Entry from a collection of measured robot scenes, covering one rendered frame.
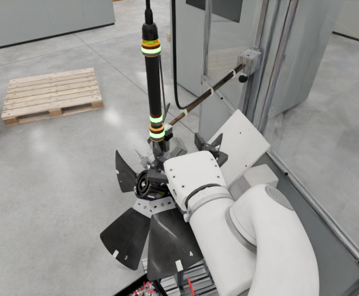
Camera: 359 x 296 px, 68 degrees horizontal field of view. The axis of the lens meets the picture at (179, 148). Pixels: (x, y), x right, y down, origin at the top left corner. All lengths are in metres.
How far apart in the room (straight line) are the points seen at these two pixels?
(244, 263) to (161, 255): 0.60
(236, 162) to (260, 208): 0.79
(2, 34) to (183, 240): 5.81
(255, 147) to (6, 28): 5.73
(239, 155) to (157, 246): 0.49
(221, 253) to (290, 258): 0.11
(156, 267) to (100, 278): 1.34
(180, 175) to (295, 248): 0.24
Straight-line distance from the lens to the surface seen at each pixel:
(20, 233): 2.70
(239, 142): 1.16
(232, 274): 0.39
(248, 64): 1.21
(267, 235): 0.33
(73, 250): 2.43
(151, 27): 0.63
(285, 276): 0.32
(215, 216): 0.41
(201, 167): 0.50
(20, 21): 6.34
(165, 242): 0.96
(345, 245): 1.37
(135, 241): 1.19
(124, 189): 1.39
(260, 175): 1.49
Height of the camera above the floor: 2.04
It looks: 42 degrees down
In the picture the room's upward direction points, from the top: straight up
